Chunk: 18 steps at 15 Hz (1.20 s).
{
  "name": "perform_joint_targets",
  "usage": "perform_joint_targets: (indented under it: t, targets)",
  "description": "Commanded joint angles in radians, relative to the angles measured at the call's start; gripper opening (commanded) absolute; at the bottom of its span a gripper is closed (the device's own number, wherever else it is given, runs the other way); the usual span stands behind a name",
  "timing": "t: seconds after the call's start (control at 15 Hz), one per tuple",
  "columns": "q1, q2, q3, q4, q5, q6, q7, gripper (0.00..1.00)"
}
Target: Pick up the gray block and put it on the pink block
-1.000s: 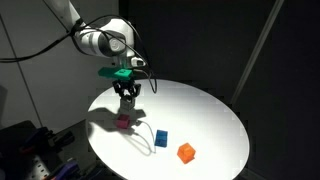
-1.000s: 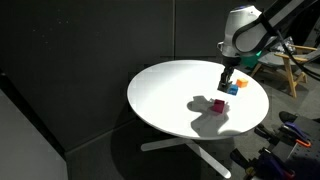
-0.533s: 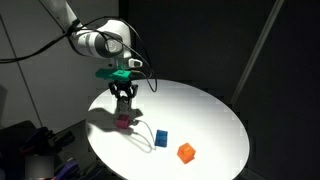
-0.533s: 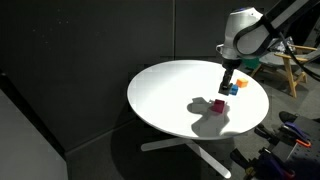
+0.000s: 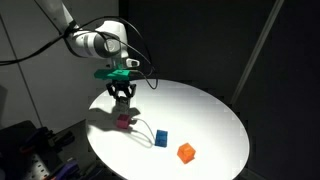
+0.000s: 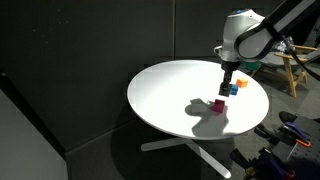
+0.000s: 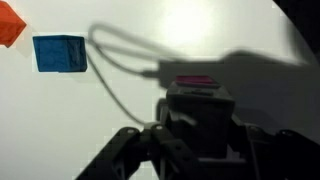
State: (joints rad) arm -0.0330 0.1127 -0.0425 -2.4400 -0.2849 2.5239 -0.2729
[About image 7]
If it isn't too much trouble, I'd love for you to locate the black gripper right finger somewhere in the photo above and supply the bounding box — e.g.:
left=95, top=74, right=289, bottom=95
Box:
left=228, top=114, right=320, bottom=180

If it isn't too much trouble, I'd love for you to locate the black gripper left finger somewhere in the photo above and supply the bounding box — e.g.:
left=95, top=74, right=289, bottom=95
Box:
left=76, top=99, right=201, bottom=180

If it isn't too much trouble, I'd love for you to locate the pink block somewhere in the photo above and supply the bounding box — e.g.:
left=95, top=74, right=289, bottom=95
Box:
left=175, top=75, right=220, bottom=87

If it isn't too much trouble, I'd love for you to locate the blue block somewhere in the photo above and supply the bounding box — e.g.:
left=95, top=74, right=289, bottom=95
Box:
left=32, top=34, right=89, bottom=74

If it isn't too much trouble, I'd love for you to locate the orange block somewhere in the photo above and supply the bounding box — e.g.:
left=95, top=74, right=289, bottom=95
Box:
left=0, top=0, right=28, bottom=49

